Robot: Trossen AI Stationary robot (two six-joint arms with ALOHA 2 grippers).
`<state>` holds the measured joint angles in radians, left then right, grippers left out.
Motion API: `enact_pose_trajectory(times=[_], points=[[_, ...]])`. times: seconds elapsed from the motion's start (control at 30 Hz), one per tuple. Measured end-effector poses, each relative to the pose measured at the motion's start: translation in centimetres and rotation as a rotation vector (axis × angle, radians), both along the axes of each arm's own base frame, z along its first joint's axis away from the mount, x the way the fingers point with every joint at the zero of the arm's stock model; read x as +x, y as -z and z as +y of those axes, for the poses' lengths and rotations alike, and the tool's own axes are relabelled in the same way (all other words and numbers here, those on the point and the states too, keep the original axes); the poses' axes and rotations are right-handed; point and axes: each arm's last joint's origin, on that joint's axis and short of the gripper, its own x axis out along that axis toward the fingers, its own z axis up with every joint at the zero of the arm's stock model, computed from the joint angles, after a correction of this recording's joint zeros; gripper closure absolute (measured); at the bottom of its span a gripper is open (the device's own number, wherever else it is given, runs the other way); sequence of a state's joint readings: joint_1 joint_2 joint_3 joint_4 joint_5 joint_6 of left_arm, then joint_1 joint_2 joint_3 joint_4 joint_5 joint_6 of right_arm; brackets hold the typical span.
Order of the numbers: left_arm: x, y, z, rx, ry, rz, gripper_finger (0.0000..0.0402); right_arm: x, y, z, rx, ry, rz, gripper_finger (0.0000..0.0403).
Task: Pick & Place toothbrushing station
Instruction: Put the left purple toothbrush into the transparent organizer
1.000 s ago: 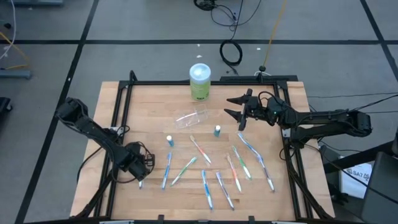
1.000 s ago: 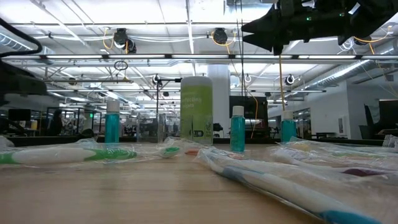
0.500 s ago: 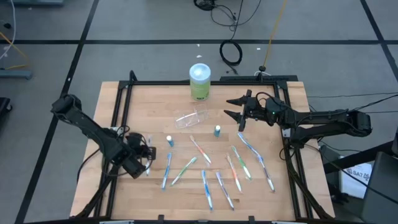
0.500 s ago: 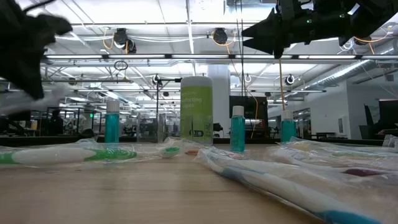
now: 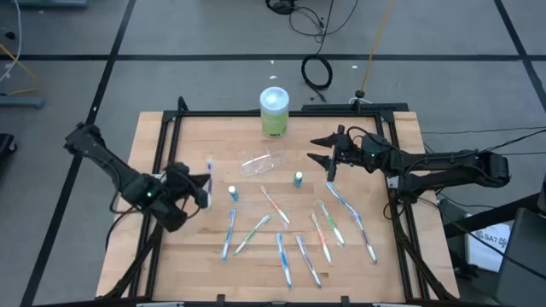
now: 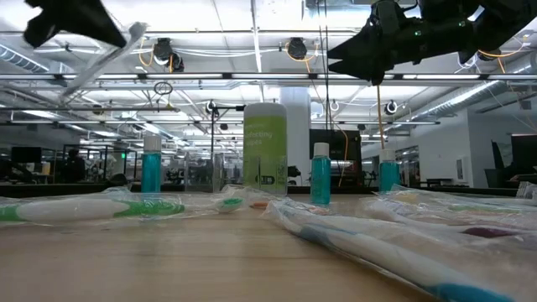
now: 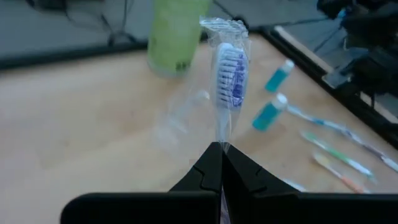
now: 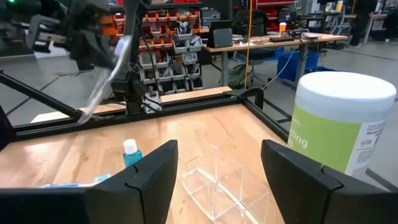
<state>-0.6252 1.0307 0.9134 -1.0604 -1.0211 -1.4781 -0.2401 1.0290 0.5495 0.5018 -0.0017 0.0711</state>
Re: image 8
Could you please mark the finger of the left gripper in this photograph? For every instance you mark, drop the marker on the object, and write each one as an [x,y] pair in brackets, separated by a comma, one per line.
[91,49]

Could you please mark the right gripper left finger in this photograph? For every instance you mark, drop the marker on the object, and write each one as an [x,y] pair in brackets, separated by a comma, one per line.
[93,205]

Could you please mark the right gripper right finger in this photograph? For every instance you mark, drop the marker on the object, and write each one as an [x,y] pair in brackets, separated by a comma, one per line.
[335,202]

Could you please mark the teal mouthwash bottle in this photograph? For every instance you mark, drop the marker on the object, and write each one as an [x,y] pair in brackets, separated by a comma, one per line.
[132,155]

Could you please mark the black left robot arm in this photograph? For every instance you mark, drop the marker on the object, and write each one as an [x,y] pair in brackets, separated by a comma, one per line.
[134,84]

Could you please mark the parts bin rack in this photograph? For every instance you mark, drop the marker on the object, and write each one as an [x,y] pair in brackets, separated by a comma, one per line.
[183,62]

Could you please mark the clear bag of toothbrushes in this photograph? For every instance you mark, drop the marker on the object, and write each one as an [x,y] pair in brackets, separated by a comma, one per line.
[217,199]

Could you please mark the black monitor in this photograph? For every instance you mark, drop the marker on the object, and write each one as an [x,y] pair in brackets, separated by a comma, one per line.
[220,37]

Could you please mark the blue storage bin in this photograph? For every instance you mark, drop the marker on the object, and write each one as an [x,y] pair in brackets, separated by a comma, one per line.
[289,68]

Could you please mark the wooden desk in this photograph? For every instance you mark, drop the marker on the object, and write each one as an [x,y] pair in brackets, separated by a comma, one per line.
[377,16]
[329,38]

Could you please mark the black office chair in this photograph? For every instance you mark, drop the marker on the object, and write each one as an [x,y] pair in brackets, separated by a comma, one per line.
[255,21]

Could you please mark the black keyboard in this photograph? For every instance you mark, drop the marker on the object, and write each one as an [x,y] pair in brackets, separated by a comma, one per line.
[281,39]

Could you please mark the orange cup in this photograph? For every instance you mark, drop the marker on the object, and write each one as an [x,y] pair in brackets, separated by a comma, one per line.
[282,28]

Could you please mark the red tool cabinet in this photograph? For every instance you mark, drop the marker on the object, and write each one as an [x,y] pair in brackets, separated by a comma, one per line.
[273,3]

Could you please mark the black aluminium table frame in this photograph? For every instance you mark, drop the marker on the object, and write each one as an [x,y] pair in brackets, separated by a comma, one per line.
[186,104]

